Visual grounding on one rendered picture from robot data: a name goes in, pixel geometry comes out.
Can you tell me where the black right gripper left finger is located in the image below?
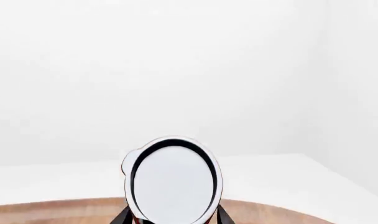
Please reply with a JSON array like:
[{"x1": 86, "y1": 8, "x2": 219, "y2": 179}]
[{"x1": 109, "y1": 205, "x2": 134, "y2": 224}]

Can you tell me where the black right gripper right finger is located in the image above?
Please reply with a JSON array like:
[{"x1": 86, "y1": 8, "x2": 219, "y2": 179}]
[{"x1": 216, "y1": 205, "x2": 236, "y2": 224}]

